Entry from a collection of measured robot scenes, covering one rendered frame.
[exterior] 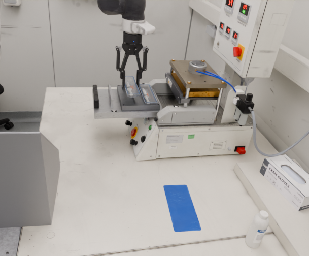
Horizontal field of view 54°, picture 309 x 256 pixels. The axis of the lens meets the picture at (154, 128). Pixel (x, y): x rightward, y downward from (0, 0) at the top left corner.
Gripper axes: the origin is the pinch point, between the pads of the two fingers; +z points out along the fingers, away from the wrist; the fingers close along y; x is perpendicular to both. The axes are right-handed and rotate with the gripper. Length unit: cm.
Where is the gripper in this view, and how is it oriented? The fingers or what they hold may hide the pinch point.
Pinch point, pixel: (130, 79)
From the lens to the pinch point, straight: 133.2
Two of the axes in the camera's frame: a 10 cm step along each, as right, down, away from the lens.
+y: -9.7, 0.5, -2.2
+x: 2.1, 5.4, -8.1
